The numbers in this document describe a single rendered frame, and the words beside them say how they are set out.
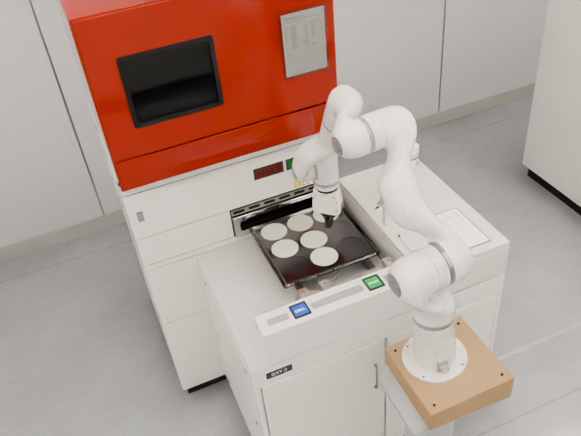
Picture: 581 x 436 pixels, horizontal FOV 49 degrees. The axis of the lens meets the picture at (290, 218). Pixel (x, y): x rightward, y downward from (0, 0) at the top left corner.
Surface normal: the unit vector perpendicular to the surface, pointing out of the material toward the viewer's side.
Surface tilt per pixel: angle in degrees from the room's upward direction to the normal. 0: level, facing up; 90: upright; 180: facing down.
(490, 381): 4
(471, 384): 4
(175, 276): 90
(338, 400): 90
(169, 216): 90
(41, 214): 90
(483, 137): 0
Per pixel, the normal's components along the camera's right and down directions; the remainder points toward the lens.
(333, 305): -0.09, -0.78
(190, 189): 0.39, 0.55
